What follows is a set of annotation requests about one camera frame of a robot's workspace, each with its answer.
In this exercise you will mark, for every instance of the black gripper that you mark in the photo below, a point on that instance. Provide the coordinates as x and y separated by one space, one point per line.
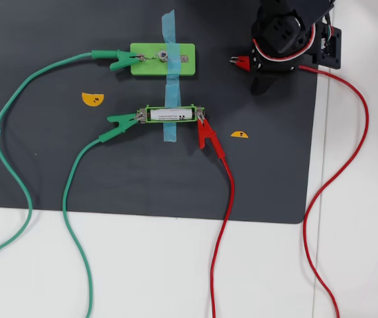
264 79

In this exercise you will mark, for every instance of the red alligator clip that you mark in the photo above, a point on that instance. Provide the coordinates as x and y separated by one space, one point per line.
243 61
205 134

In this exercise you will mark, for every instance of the white AA battery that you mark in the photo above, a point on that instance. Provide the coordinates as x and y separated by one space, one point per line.
169 114

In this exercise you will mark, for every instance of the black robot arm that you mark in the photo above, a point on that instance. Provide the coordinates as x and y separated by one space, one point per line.
295 6

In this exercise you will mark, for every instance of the green battery holder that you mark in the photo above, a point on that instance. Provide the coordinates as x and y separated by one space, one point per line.
148 115

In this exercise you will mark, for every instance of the green bulb holder block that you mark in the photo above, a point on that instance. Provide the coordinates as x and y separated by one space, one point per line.
139 69

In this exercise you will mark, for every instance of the green alligator clip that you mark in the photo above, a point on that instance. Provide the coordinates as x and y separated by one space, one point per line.
122 124
122 59

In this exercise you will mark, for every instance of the orange half-circle sticker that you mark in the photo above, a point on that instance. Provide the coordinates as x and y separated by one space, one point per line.
238 135
91 99

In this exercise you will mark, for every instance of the silver screw terminal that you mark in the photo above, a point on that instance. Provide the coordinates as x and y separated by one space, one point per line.
184 58

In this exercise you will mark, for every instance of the small clear light bulb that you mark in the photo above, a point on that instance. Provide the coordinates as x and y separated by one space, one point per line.
162 55

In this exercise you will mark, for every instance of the dark grey work mat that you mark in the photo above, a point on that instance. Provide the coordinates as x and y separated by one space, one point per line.
142 182

